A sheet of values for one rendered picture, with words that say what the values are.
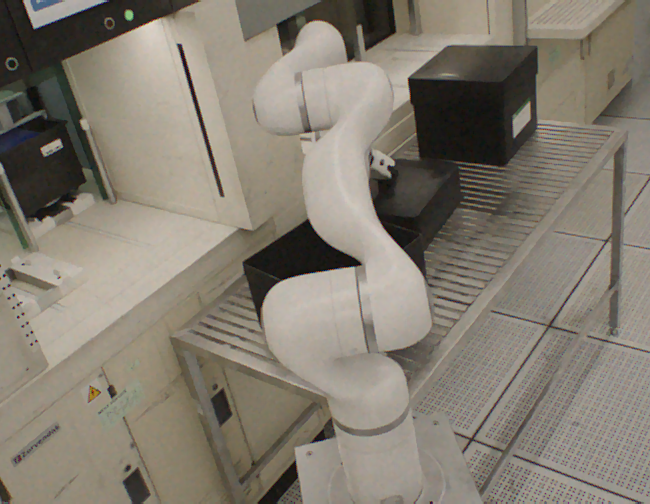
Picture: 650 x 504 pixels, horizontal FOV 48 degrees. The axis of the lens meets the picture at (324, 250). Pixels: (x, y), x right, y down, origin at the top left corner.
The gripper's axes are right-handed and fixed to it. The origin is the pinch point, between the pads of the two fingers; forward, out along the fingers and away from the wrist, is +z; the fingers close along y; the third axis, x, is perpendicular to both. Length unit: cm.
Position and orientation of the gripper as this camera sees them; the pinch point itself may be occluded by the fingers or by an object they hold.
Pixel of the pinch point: (384, 177)
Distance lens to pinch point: 188.6
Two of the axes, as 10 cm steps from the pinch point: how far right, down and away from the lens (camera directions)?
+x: -2.2, 9.7, -1.3
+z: 4.7, 2.2, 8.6
